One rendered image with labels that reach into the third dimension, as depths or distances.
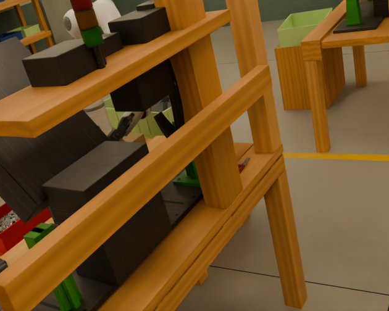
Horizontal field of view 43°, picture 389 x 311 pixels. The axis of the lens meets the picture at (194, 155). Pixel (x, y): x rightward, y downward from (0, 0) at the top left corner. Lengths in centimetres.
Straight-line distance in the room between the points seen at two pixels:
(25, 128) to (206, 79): 75
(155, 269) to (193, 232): 21
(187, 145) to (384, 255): 170
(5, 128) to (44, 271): 32
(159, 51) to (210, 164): 51
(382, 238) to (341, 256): 27
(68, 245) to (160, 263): 54
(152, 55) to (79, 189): 42
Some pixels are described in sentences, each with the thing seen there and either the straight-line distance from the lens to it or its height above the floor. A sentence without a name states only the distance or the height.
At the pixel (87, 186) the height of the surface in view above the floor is 124.
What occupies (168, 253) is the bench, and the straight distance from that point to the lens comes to 166.
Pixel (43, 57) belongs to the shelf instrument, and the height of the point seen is 162.
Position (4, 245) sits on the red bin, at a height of 87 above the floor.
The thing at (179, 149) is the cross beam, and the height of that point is 125.
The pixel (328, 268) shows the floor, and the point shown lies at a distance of 286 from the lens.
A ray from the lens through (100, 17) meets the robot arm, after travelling 199.
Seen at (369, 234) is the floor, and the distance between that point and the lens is 308.
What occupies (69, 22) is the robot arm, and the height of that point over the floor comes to 158.
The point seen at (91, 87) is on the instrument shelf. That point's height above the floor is 154.
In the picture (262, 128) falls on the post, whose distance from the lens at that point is 210.
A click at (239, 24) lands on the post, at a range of 197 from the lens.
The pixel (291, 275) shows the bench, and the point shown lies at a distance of 251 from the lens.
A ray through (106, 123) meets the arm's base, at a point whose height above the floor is 104.
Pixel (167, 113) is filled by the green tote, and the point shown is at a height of 94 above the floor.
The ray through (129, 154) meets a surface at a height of 124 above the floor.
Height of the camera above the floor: 182
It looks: 25 degrees down
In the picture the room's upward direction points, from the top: 14 degrees counter-clockwise
